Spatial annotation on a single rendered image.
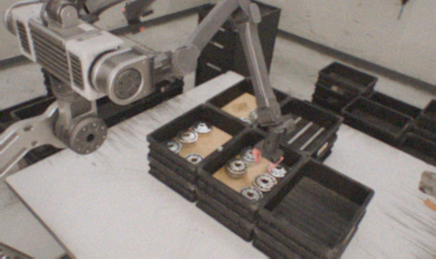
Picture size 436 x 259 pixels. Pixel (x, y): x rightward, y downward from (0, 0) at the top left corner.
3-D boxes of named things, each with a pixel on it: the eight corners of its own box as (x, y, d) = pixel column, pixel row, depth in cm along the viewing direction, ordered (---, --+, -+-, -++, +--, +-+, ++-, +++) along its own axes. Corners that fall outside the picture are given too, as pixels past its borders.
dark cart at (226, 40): (228, 117, 346) (239, 23, 294) (193, 98, 369) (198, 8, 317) (265, 95, 385) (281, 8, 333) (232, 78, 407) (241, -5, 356)
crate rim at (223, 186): (255, 211, 138) (257, 207, 137) (195, 172, 152) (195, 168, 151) (307, 159, 164) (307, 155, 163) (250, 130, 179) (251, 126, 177)
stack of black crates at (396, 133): (391, 167, 284) (414, 118, 258) (375, 187, 265) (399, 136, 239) (342, 142, 304) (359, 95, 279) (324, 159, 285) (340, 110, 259)
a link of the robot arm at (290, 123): (255, 113, 142) (272, 110, 136) (272, 103, 150) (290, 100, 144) (265, 141, 144) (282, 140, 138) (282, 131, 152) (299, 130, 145)
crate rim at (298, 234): (332, 260, 124) (334, 256, 122) (256, 211, 138) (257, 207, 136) (374, 194, 150) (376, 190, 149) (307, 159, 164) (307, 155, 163)
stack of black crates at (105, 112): (102, 161, 264) (97, 121, 245) (78, 141, 279) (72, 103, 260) (146, 137, 290) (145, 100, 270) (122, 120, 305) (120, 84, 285)
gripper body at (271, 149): (262, 142, 152) (266, 127, 147) (283, 155, 147) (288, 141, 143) (253, 148, 147) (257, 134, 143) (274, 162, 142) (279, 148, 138)
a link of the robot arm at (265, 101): (226, 13, 139) (247, 3, 131) (237, 12, 143) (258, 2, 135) (255, 124, 143) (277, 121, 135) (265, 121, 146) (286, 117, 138)
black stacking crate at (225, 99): (247, 145, 185) (251, 127, 178) (202, 120, 199) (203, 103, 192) (287, 113, 211) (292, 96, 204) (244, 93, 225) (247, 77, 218)
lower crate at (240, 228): (248, 246, 150) (252, 226, 143) (192, 207, 164) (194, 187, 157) (297, 192, 176) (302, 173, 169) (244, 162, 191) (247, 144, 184)
